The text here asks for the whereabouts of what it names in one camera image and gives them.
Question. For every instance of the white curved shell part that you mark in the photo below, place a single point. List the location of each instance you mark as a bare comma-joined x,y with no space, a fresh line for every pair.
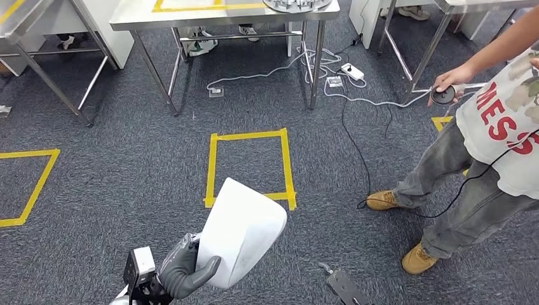
240,227

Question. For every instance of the black round controller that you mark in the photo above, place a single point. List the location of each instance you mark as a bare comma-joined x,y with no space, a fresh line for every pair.
444,97

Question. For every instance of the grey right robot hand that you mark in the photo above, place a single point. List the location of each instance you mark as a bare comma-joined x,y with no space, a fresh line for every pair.
345,290

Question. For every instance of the yellow tape frame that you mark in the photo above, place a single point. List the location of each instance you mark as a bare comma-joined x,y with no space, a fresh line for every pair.
189,8

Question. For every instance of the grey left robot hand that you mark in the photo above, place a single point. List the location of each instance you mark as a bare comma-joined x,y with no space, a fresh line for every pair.
181,273

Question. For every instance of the person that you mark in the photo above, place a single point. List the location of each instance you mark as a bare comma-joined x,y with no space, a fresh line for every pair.
67,42
497,126

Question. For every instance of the person's foot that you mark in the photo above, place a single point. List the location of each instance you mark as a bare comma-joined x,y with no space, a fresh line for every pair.
248,31
202,44
414,12

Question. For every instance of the steel workbench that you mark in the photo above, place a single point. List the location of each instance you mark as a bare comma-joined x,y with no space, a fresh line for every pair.
189,19

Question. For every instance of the grey wheel hub cover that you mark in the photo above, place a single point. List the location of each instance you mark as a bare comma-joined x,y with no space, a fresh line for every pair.
294,5

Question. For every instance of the white power strip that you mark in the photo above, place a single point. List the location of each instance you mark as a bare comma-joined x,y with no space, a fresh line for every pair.
353,71

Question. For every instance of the silver floor socket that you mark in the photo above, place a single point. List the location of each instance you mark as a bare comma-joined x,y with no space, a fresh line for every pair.
216,92
5,111
334,81

